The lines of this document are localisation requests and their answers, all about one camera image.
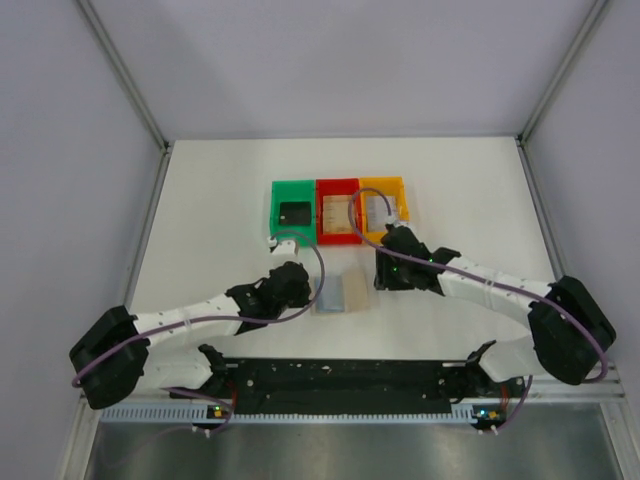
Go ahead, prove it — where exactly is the silver VIP card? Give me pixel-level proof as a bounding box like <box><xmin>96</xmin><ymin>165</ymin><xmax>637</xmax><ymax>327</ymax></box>
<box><xmin>315</xmin><ymin>275</ymin><xmax>346</xmax><ymax>314</ymax></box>

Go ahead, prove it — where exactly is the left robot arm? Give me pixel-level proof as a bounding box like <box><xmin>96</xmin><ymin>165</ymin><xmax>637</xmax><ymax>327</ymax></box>
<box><xmin>69</xmin><ymin>261</ymin><xmax>312</xmax><ymax>410</ymax></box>

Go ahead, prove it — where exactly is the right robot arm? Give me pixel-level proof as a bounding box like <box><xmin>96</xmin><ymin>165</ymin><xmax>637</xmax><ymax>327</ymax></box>
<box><xmin>374</xmin><ymin>223</ymin><xmax>617</xmax><ymax>385</ymax></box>

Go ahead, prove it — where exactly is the silver cards stack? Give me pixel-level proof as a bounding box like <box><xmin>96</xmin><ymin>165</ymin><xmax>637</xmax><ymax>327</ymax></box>
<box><xmin>365</xmin><ymin>195</ymin><xmax>399</xmax><ymax>233</ymax></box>

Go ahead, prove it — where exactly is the black cards stack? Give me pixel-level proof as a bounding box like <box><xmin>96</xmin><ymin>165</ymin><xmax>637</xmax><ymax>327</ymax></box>
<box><xmin>277</xmin><ymin>201</ymin><xmax>313</xmax><ymax>227</ymax></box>

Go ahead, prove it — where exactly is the yellow plastic bin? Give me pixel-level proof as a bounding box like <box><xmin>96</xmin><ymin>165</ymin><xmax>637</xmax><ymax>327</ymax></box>
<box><xmin>359</xmin><ymin>177</ymin><xmax>410</xmax><ymax>244</ymax></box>

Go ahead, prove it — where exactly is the green plastic bin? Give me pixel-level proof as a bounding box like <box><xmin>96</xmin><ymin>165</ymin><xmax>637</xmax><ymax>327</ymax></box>
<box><xmin>269</xmin><ymin>180</ymin><xmax>317</xmax><ymax>244</ymax></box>

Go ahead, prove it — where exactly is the red plastic bin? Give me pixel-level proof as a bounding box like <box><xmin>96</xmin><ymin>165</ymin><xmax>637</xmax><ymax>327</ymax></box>
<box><xmin>315</xmin><ymin>178</ymin><xmax>362</xmax><ymax>246</ymax></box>

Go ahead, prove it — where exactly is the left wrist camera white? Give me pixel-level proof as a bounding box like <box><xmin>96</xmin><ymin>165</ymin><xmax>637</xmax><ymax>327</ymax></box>
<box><xmin>267</xmin><ymin>236</ymin><xmax>299</xmax><ymax>261</ymax></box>

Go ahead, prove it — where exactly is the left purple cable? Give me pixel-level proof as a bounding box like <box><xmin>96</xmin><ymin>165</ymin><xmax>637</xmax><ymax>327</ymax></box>
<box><xmin>72</xmin><ymin>228</ymin><xmax>327</xmax><ymax>441</ymax></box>

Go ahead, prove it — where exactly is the purple cable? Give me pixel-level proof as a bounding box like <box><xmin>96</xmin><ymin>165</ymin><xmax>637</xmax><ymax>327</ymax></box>
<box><xmin>72</xmin><ymin>228</ymin><xmax>327</xmax><ymax>441</ymax></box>
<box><xmin>348</xmin><ymin>187</ymin><xmax>609</xmax><ymax>435</ymax></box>

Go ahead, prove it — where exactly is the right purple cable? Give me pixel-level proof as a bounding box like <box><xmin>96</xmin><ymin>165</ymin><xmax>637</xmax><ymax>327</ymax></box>
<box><xmin>348</xmin><ymin>187</ymin><xmax>609</xmax><ymax>435</ymax></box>

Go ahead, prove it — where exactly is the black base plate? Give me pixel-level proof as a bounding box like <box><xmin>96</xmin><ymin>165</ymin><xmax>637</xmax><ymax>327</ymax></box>
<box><xmin>169</xmin><ymin>356</ymin><xmax>526</xmax><ymax>415</ymax></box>

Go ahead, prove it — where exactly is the grey slotted cable duct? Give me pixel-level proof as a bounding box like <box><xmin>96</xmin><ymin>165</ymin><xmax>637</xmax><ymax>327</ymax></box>
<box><xmin>100</xmin><ymin>402</ymin><xmax>478</xmax><ymax>427</ymax></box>

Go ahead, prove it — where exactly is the left aluminium frame post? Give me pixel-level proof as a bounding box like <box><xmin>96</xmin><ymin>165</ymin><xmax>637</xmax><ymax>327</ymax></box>
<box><xmin>73</xmin><ymin>0</ymin><xmax>170</xmax><ymax>152</ymax></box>

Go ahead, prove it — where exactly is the aluminium frame post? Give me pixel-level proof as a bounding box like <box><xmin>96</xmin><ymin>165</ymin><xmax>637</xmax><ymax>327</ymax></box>
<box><xmin>73</xmin><ymin>0</ymin><xmax>170</xmax><ymax>152</ymax></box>
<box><xmin>516</xmin><ymin>0</ymin><xmax>613</xmax><ymax>147</ymax></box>

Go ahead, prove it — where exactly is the right aluminium frame post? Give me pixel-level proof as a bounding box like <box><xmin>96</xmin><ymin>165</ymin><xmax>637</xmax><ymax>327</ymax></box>
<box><xmin>516</xmin><ymin>0</ymin><xmax>613</xmax><ymax>147</ymax></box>

